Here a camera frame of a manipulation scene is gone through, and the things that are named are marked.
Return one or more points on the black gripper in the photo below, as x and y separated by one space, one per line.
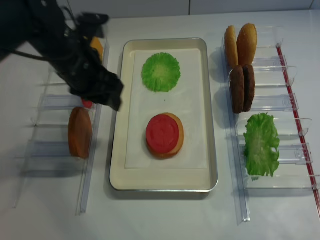
80 67

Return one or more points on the red tomato slice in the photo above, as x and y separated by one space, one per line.
162 133
86 103

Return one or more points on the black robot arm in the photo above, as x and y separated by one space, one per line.
37 29

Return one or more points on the brown bread slice in rack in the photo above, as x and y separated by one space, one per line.
79 133

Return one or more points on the yellow cheese slice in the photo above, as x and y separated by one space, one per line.
96 45

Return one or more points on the round green lettuce piece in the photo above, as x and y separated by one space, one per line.
161 72

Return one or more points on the toasted bread slice on tray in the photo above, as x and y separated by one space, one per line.
179 145

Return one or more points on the right brown meat patty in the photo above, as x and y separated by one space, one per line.
249 87

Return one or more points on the leafy green lettuce leaf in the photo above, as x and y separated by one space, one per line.
261 145

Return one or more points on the clear acrylic left rack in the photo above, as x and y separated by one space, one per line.
47 153

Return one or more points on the clear acrylic rack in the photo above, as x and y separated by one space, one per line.
292 176
47 153

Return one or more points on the white paper liner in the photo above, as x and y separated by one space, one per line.
186 100

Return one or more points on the metal baking tray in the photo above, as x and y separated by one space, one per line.
201 180

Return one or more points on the left burger bun half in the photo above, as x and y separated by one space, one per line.
230 43

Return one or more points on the clear acrylic right rack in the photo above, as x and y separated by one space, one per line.
292 176

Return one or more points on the red strip on rack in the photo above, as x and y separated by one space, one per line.
299 125

